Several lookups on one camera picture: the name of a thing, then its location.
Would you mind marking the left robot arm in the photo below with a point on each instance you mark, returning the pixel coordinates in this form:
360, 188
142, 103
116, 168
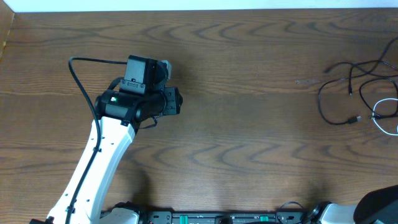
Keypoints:
118, 112

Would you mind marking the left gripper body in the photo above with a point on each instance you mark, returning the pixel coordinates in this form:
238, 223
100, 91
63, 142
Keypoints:
172, 101

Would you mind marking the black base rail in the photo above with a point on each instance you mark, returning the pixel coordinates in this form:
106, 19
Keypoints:
219, 218

